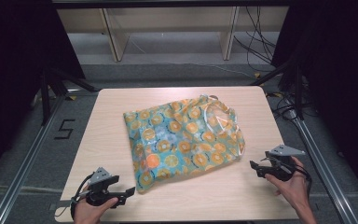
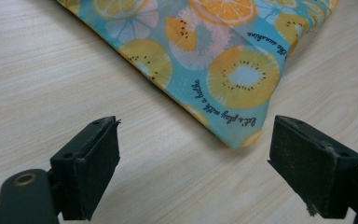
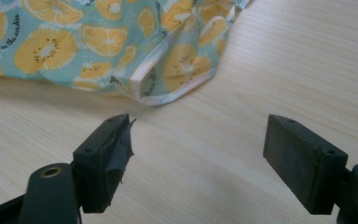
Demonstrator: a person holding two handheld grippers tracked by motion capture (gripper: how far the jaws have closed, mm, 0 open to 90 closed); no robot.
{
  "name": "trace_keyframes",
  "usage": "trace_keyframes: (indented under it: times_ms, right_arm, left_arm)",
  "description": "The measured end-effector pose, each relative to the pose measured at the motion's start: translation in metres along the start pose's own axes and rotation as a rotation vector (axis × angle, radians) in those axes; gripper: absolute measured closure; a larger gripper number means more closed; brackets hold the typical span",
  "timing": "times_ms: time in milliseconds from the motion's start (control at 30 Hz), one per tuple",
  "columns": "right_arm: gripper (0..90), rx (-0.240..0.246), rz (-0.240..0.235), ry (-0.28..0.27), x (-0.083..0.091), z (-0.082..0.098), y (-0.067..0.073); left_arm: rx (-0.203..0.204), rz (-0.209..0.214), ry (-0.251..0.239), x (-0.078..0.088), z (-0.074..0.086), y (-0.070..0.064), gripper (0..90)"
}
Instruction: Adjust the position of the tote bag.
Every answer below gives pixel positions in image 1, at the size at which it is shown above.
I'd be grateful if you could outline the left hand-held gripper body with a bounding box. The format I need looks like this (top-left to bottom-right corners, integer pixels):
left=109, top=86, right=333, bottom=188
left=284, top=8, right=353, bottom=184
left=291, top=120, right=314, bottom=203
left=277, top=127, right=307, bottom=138
left=85, top=167, right=117, bottom=207

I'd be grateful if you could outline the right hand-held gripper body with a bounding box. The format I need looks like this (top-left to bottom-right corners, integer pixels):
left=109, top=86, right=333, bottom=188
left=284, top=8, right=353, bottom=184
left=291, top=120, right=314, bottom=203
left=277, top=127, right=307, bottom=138
left=268, top=144, right=306, bottom=183

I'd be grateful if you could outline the orange-print teal cloth bag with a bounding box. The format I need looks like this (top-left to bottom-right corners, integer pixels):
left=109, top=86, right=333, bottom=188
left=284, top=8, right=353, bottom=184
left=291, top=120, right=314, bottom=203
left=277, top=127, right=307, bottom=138
left=123, top=93, right=247, bottom=194

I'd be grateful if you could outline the person's right hand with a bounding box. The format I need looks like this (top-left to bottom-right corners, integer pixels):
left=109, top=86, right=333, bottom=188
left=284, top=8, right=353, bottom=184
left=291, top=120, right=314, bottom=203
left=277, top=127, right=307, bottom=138
left=264, top=156, right=310, bottom=212

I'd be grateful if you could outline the person's left hand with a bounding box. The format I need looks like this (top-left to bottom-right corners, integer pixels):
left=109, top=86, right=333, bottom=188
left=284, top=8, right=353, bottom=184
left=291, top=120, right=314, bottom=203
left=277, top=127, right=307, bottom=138
left=73, top=193, right=119, bottom=224

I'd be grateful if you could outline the black metal stand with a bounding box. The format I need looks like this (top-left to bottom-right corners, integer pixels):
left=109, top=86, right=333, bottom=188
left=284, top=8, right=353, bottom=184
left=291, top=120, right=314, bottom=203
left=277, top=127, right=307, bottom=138
left=249, top=58, right=306, bottom=121
left=39, top=66, right=100, bottom=126

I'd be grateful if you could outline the black curtain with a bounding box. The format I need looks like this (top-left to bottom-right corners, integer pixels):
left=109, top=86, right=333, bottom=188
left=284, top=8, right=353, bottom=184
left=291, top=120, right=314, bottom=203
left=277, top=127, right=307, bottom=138
left=0, top=0, right=87, bottom=186
left=271, top=0, right=358, bottom=199

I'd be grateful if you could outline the white shelf unit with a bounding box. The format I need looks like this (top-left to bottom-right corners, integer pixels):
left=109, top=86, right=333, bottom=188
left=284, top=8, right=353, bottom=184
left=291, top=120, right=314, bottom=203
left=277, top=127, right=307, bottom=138
left=55, top=6, right=291, bottom=63

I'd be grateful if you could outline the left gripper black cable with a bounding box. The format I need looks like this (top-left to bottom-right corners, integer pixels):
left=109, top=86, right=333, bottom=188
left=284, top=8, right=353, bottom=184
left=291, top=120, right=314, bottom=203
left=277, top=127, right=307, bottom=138
left=70, top=173, right=95, bottom=219

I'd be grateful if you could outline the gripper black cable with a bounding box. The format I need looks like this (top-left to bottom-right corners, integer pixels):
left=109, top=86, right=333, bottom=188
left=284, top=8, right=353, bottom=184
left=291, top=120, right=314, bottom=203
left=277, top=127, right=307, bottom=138
left=70, top=173, right=95, bottom=219
left=294, top=163, right=313, bottom=200

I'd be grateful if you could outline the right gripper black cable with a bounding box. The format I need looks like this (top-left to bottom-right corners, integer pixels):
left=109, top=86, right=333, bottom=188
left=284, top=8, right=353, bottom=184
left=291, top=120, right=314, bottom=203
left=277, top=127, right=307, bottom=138
left=294, top=163, right=313, bottom=200

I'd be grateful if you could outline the aluminium rail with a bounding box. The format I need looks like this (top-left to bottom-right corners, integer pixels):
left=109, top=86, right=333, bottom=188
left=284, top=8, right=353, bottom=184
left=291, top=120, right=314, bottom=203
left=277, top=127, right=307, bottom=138
left=287, top=108, right=358, bottom=224
left=0, top=92, right=67, bottom=224

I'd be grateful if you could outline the floor cable tangle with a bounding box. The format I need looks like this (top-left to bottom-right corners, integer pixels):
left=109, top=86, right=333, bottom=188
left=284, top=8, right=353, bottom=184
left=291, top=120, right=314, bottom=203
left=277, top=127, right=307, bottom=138
left=266, top=89, right=320, bottom=123

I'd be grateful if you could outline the hanging black cable bundle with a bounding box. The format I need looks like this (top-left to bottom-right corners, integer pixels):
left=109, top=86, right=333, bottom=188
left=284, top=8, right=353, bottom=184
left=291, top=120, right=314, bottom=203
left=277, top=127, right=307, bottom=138
left=232, top=6, right=278, bottom=73

